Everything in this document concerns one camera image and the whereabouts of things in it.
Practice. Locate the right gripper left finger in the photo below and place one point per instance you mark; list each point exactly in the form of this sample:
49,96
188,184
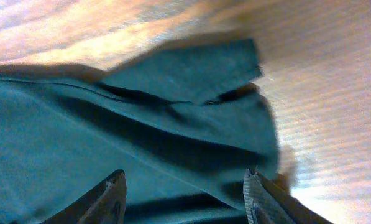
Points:
104,203

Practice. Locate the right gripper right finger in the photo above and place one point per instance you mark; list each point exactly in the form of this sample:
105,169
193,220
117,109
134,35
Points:
266,203

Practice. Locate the black polo shirt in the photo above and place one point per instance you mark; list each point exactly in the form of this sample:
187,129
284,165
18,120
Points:
172,122

